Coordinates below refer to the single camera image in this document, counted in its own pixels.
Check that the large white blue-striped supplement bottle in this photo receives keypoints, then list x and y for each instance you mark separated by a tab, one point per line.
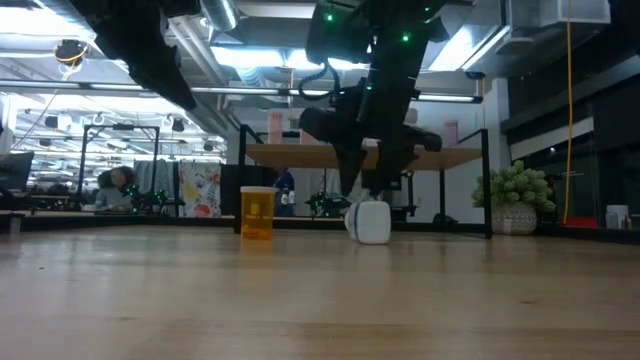
372	222

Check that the black ceiling security camera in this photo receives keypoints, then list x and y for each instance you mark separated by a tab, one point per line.
475	75

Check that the large amber pill vial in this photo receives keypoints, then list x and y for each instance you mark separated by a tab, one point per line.
257	215

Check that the red box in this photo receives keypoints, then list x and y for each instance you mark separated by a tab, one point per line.
581	222

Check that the wooden shelf black metal frame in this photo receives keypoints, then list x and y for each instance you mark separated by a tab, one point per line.
290	157

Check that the floral patterned banner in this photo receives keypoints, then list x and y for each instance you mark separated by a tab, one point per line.
200	187

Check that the black monitor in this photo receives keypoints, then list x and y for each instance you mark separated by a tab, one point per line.
15	170

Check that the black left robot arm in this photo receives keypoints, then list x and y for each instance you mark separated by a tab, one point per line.
125	12

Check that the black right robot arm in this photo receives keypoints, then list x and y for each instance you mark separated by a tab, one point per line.
395	50

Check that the pale pink pill vial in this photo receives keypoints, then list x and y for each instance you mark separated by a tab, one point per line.
275	130

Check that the black metal frame rack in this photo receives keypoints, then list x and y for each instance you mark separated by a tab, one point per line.
122	127

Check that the person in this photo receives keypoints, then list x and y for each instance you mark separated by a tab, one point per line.
116	187
285	180

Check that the purple pill vial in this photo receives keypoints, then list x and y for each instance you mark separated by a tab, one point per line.
451	134

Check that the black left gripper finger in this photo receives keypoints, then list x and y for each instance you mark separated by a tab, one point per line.
172	87

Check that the silver ventilation duct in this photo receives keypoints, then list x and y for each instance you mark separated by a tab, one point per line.
220	12

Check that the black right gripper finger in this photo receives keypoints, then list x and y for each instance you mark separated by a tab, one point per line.
392	170
350	170

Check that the black round ceiling lamp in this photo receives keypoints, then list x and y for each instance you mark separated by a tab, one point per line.
71	51

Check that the long ceiling light strip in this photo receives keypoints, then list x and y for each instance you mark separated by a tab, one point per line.
240	91

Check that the green succulent in patterned pot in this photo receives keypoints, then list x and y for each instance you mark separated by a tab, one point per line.
515	195

